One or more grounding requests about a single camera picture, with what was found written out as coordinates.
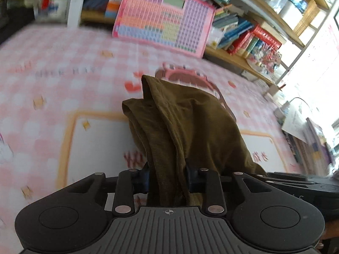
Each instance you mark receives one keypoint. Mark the brown garment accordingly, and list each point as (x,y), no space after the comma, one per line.
(178,127)

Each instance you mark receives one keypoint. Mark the pink checkered table mat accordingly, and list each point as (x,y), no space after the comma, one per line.
(49,72)

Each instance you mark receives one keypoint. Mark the stack of books right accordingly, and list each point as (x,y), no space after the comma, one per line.
(307,140)

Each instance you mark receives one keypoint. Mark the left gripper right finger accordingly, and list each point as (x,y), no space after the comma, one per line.
(208,183)

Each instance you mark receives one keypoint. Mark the white wooden bookshelf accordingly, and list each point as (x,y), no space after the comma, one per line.
(285,19)

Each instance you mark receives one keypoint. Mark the clear bag of candies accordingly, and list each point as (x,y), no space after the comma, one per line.
(264,59)

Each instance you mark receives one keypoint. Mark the row of red dictionaries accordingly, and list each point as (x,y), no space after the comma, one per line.
(253,38)

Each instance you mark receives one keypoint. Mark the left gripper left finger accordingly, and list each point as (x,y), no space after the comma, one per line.
(129,183)

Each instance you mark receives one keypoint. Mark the pink learning tablet board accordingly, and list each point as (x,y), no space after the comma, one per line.
(178,25)

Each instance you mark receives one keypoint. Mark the stack of blue books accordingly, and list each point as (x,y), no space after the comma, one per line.
(227,26)

